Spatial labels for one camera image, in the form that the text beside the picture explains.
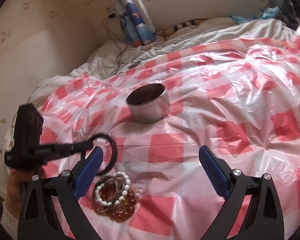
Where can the round metal tin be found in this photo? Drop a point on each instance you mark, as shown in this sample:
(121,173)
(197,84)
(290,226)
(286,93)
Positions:
(149,103)

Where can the blue plastic bag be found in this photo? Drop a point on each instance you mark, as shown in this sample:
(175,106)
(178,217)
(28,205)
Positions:
(265,14)

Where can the blue cartoon curtain left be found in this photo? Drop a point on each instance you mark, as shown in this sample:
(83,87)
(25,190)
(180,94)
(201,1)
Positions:
(135,22)

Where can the black puffy jacket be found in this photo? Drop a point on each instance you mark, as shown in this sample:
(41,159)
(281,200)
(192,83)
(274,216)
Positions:
(287,12)

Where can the black phone on bed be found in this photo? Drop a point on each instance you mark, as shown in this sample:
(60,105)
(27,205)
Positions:
(134,64)

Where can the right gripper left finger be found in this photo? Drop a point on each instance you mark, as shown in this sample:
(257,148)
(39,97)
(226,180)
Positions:
(38,218)

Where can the person's left hand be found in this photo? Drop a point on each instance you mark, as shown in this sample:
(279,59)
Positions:
(13,201)

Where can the pink checkered plastic sheet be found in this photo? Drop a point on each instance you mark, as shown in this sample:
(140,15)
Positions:
(240,97)

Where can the white striped duvet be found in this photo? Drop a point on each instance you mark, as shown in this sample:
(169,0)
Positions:
(107,62)

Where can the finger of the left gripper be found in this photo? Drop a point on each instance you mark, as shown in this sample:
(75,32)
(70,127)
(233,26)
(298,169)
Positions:
(58,151)

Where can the striped pillow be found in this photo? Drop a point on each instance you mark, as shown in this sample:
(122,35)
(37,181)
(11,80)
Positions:
(174,29)

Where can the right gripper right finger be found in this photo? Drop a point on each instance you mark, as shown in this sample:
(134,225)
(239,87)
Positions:
(264,218)

